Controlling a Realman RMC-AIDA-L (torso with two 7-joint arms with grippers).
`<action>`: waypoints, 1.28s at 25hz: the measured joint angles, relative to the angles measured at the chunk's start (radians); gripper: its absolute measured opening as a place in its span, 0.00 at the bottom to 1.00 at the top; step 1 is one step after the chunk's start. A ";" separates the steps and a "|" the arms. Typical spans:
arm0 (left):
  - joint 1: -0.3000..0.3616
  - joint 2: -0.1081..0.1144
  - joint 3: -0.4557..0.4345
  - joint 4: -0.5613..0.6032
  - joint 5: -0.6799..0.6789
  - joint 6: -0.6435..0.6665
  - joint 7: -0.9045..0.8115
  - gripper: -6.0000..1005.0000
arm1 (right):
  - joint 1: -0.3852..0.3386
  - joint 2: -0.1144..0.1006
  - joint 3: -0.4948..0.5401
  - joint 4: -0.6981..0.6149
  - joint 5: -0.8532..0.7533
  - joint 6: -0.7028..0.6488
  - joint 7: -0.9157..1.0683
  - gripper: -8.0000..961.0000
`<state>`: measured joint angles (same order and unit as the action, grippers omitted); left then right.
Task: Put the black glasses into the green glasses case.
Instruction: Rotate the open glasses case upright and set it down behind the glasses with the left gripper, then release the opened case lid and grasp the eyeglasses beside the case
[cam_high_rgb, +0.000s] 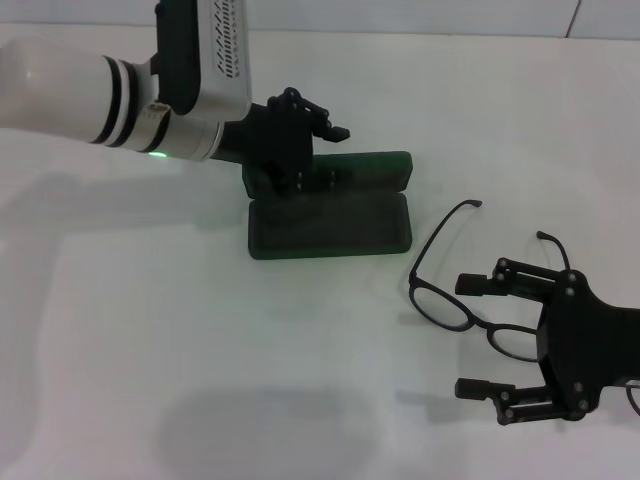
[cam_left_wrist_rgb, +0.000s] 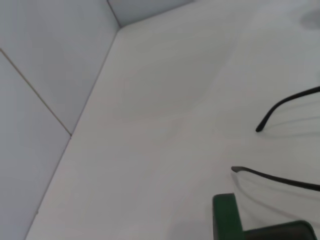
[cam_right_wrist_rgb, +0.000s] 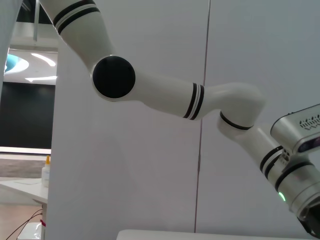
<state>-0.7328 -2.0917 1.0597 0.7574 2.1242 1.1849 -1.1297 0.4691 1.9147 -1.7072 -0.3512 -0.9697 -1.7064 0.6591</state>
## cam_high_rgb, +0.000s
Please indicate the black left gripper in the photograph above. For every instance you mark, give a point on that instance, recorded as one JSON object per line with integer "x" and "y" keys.
{"x": 280, "y": 145}

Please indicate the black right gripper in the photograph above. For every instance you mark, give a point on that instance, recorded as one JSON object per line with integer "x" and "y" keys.
{"x": 590, "y": 345}

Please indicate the black glasses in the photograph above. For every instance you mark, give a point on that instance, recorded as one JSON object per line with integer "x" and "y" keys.
{"x": 411, "y": 289}

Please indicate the green glasses case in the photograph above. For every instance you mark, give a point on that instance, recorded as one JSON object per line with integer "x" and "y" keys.
{"x": 325, "y": 225}

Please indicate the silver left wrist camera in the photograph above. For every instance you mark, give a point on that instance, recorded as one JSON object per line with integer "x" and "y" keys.
{"x": 225, "y": 50}

